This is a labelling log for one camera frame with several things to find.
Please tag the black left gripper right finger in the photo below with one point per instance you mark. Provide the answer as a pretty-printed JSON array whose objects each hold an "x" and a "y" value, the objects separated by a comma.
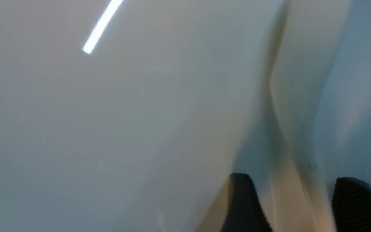
[{"x": 351, "y": 205}]

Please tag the large white plastic tub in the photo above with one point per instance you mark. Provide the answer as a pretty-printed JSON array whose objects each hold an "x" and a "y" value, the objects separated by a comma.
[{"x": 294, "y": 114}]

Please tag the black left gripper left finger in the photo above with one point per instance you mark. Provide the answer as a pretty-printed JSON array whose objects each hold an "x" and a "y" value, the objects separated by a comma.
[{"x": 245, "y": 206}]

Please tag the white square rice plate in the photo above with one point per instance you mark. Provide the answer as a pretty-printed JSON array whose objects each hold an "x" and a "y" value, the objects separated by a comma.
[{"x": 141, "y": 134}]

